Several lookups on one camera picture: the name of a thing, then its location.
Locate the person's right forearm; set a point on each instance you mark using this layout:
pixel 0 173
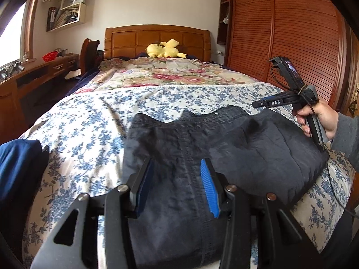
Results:
pixel 346 140

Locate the grey metal gadget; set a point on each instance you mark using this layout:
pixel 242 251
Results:
pixel 12 68

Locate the wooden bed with floral bedding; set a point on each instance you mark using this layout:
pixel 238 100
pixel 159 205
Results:
pixel 84 123

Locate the wooden desk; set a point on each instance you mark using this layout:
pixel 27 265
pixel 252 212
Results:
pixel 11 98

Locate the person's right hand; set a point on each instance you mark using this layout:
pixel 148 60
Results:
pixel 322 117

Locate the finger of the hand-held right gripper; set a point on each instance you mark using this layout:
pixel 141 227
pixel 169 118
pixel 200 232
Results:
pixel 273 102

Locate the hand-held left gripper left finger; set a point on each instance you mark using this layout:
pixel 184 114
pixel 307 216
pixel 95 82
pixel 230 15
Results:
pixel 141 190

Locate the window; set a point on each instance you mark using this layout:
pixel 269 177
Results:
pixel 14 39

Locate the row of books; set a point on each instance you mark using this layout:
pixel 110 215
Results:
pixel 63 16

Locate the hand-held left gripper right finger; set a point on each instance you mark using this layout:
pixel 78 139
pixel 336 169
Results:
pixel 209 190

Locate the dark blue cloth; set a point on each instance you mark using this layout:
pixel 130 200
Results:
pixel 16 168

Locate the black jacket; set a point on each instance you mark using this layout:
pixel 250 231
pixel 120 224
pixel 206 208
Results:
pixel 224 143

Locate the yellow plush toy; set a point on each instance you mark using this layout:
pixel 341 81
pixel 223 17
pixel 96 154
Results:
pixel 162 51

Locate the red bowl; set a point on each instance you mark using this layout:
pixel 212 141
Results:
pixel 50 57

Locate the wooden bed headboard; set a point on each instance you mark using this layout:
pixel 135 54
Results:
pixel 134 37

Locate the wooden slatted wardrobe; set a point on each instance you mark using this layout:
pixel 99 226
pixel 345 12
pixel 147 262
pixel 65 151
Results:
pixel 294 33

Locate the white wall shelf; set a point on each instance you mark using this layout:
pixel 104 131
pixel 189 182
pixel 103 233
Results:
pixel 81 12

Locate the dark wooden chair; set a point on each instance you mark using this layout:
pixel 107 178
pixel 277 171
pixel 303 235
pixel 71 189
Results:
pixel 89 54

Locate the pink floral quilt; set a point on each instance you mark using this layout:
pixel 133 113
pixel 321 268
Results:
pixel 168 74

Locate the wooden open side shelf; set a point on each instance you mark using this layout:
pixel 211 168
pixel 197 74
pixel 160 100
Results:
pixel 223 32

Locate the dark blue bed cover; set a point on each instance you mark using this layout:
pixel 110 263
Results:
pixel 84 81

